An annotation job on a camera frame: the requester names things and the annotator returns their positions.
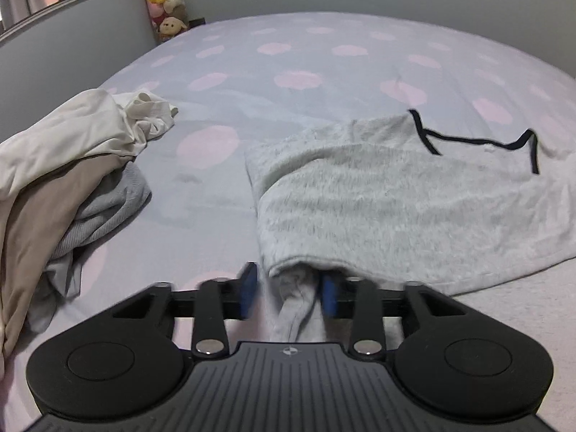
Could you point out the bed with pink-dotted sheet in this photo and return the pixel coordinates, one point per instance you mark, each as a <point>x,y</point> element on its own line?
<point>292,54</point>

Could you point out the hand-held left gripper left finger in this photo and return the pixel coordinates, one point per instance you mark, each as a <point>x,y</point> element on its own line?
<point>246,292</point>

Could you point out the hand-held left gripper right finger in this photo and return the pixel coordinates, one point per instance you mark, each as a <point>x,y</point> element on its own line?
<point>327,298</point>

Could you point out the light grey black-trimmed garment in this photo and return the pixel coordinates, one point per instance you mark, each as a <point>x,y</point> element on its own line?
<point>382,198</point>

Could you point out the beige garment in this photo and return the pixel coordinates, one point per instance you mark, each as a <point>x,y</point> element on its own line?
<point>40,220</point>

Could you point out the small black box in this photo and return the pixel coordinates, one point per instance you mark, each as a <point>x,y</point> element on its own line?
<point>196,21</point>

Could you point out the white garment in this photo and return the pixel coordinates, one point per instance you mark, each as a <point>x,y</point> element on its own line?
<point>76,130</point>

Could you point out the grey ribbed garment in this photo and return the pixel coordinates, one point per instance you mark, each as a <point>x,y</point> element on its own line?
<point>105,207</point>

